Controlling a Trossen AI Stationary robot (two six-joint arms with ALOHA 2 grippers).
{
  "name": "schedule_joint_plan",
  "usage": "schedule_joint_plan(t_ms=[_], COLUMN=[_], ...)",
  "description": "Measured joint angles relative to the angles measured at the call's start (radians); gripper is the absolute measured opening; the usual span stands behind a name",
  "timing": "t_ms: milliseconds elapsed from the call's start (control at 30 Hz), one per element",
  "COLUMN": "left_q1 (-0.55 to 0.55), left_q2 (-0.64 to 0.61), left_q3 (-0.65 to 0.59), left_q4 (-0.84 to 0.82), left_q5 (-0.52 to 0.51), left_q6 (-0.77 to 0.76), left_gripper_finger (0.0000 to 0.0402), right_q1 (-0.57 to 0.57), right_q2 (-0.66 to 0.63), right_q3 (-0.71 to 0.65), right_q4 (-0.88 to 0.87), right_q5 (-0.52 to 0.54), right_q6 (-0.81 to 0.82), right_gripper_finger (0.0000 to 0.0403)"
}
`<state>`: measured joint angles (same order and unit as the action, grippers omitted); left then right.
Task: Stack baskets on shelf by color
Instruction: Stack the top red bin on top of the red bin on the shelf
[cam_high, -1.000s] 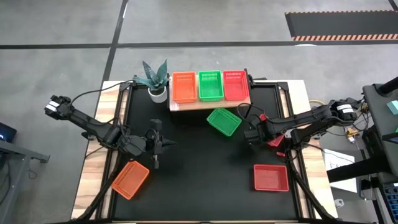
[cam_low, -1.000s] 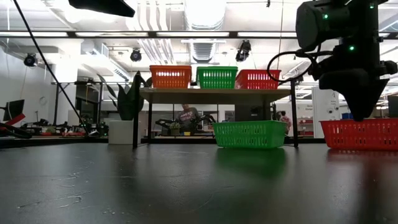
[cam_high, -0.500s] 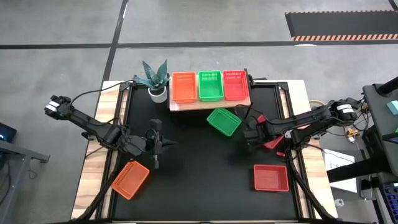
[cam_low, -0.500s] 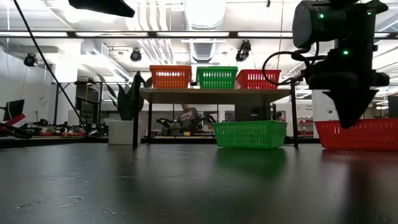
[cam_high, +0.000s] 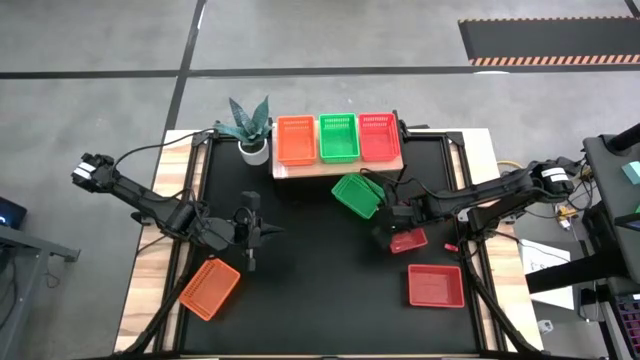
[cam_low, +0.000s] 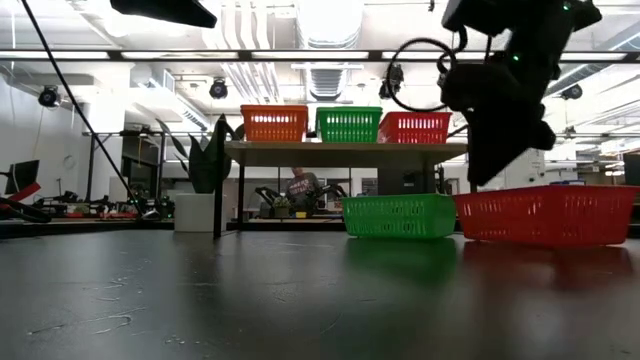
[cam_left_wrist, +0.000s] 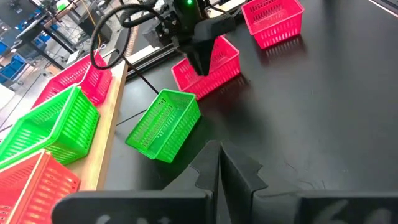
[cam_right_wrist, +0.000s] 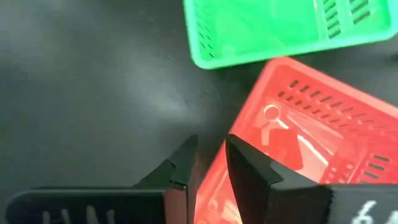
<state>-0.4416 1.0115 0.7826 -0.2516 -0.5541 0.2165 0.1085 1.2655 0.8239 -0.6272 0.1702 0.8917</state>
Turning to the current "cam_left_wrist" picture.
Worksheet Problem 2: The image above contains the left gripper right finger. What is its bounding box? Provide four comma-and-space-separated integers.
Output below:
219, 141, 398, 224

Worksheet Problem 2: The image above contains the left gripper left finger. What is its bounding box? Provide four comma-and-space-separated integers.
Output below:
52, 140, 221, 224

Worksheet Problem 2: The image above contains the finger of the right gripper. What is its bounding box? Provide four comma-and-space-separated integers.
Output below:
198, 40, 215, 77
186, 48, 201, 77

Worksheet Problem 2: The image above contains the red plastic slotted basket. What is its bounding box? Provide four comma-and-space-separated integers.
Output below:
170, 34, 243, 101
32, 50, 113, 108
241, 0, 305, 50

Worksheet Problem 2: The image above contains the green plastic slotted basket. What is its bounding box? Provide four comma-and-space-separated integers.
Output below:
124, 88, 202, 164
0, 83, 101, 171

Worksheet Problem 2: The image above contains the orange plastic slotted basket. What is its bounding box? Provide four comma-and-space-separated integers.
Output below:
0, 148, 81, 224

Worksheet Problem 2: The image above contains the light wooden shelf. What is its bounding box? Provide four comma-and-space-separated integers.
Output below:
43, 58, 130, 191

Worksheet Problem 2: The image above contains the black box on floor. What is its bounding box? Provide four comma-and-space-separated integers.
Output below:
77, 17, 113, 44

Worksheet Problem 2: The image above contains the blue storage bin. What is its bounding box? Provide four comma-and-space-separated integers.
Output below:
0, 54, 27, 84
30, 30, 52, 47

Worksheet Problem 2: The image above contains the black aluminium table frame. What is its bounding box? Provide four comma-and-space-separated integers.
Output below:
125, 43, 189, 82

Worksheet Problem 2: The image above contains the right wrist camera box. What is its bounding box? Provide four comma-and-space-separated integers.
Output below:
151, 14, 183, 49

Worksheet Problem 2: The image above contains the black right arm cable loop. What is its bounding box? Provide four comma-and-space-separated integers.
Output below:
89, 2, 165, 71

